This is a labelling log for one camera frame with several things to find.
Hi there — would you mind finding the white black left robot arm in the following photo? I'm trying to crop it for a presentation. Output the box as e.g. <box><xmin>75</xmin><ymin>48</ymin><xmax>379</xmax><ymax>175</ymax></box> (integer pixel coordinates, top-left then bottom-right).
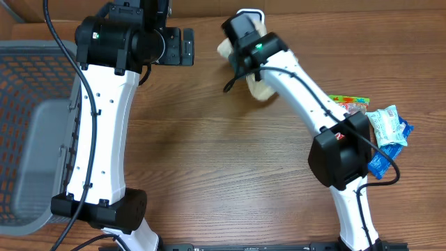
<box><xmin>50</xmin><ymin>0</ymin><xmax>194</xmax><ymax>250</ymax></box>

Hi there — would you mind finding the grey plastic mesh basket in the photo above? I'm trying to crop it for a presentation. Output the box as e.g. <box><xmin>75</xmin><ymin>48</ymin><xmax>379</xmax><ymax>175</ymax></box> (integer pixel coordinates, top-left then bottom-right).
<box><xmin>1</xmin><ymin>40</ymin><xmax>81</xmax><ymax>236</ymax></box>

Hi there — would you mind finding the light teal snack wrapper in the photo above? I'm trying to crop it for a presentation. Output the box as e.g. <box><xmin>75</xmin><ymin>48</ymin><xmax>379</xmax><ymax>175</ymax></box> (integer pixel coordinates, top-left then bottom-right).
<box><xmin>365</xmin><ymin>105</ymin><xmax>408</xmax><ymax>147</ymax></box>

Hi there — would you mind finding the blue snack bar wrapper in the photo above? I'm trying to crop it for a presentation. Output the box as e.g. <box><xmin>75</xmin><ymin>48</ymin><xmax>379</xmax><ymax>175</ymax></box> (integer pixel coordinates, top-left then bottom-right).
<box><xmin>367</xmin><ymin>115</ymin><xmax>415</xmax><ymax>181</ymax></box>

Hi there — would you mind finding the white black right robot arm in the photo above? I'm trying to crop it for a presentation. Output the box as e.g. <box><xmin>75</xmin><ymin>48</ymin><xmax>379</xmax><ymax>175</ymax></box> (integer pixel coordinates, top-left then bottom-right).
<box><xmin>222</xmin><ymin>13</ymin><xmax>378</xmax><ymax>250</ymax></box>

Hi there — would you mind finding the white barcode scanner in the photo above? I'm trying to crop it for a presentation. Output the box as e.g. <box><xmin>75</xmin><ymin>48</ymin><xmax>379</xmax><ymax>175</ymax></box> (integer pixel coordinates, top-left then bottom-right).
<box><xmin>237</xmin><ymin>8</ymin><xmax>265</xmax><ymax>24</ymax></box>

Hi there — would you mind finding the green Haribo gummy bag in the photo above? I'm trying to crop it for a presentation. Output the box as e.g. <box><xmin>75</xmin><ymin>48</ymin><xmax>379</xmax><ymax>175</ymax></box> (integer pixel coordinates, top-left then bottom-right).
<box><xmin>327</xmin><ymin>94</ymin><xmax>371</xmax><ymax>140</ymax></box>

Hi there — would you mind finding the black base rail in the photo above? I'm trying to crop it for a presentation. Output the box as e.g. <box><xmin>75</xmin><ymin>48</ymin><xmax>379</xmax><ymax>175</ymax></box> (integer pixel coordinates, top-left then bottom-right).
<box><xmin>162</xmin><ymin>242</ymin><xmax>410</xmax><ymax>251</ymax></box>

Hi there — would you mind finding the beige nut snack pouch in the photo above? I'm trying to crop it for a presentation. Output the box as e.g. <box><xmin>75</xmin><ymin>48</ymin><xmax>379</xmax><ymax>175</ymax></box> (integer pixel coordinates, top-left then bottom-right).
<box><xmin>217</xmin><ymin>20</ymin><xmax>275</xmax><ymax>101</ymax></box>

